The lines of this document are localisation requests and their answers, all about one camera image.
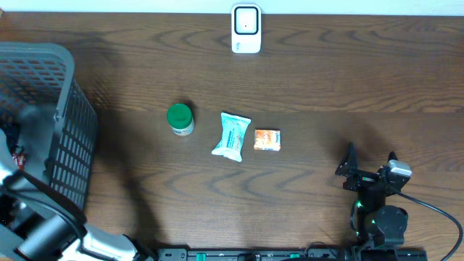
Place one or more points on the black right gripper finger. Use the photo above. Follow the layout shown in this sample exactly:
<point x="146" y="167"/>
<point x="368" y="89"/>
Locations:
<point x="348" y="164"/>
<point x="392" y="156"/>

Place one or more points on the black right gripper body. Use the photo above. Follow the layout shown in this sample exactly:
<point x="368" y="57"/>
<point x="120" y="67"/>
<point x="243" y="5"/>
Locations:
<point x="371" y="178"/>

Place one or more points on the orange small packet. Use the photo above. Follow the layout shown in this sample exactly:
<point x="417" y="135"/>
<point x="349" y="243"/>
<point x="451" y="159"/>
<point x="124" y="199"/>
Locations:
<point x="267" y="140"/>

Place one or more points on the teal snack packet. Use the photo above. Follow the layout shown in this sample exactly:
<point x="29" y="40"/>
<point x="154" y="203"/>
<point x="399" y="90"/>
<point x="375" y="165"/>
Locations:
<point x="232" y="139"/>

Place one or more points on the green lid jar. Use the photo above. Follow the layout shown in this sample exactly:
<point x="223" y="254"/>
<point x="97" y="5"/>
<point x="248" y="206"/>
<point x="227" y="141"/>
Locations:
<point x="181" y="119"/>

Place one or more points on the red snack bar wrapper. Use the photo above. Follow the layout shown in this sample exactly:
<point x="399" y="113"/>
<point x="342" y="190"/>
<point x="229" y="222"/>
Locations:
<point x="19" y="156"/>

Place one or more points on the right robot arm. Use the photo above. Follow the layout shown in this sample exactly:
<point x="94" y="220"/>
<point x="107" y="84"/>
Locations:
<point x="378" y="225"/>

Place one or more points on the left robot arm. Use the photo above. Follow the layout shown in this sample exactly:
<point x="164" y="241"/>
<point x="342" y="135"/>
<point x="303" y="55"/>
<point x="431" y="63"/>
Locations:
<point x="39" y="223"/>

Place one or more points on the white barcode scanner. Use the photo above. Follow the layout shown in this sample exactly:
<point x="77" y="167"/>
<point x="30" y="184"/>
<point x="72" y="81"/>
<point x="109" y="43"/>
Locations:
<point x="246" y="29"/>

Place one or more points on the grey plastic basket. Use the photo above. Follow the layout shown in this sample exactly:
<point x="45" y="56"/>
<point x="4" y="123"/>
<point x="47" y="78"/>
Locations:
<point x="46" y="115"/>

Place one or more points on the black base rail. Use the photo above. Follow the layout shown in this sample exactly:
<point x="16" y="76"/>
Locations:
<point x="315" y="251"/>

